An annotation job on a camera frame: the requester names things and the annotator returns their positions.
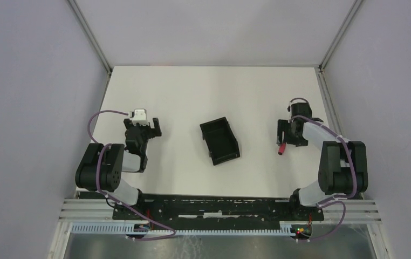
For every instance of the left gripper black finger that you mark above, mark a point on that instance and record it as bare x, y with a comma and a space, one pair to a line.
156, 130
128, 123

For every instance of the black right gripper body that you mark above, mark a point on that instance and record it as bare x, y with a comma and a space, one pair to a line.
286, 133

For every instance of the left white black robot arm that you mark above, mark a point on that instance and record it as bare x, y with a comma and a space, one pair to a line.
230, 183

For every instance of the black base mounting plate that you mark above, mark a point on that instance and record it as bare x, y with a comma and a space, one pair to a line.
194, 203

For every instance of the left aluminium frame rail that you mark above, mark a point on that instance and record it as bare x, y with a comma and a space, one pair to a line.
73, 4

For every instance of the black plastic bin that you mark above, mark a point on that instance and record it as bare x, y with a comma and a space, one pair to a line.
220, 140

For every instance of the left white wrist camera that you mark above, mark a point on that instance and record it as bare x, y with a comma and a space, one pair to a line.
138, 117

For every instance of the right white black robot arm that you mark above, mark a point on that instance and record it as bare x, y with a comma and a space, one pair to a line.
342, 172

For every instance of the red handled black screwdriver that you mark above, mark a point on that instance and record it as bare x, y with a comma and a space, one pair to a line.
282, 148

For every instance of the right aluminium frame rail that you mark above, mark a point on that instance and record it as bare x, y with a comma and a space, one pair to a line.
331, 111

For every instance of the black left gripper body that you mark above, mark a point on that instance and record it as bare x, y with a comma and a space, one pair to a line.
148, 129

